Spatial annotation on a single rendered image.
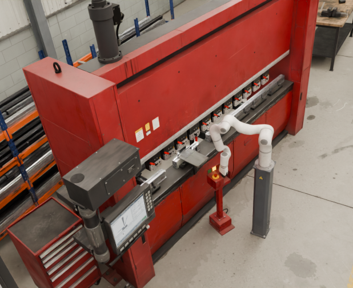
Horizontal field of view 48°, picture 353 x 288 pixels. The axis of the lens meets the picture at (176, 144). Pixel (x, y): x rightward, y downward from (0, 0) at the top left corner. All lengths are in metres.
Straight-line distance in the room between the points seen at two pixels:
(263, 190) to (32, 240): 2.24
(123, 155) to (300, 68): 3.39
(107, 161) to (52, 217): 1.30
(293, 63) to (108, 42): 3.09
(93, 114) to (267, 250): 2.61
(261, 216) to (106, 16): 2.62
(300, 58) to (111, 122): 3.21
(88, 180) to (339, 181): 3.65
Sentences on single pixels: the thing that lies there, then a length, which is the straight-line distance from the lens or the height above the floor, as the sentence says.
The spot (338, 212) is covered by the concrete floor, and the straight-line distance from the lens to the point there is 5.06.
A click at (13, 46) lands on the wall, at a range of 7.57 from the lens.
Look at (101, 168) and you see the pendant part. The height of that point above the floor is 1.95.
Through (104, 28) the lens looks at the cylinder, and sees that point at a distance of 3.06.
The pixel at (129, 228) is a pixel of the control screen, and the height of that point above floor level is 1.38.
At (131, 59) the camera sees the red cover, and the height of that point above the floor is 2.30.
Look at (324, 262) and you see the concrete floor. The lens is 4.56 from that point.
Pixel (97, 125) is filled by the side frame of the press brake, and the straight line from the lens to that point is 2.84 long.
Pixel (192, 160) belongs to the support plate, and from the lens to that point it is 4.06.
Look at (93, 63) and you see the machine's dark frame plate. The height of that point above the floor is 2.30.
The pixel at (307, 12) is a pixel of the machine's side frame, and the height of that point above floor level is 1.84.
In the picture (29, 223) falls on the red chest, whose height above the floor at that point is 0.98.
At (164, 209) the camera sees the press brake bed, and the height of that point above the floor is 0.64.
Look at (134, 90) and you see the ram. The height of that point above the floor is 2.02.
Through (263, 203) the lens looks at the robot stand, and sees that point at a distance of 4.26.
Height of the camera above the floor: 3.60
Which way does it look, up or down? 37 degrees down
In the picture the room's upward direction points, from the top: 6 degrees counter-clockwise
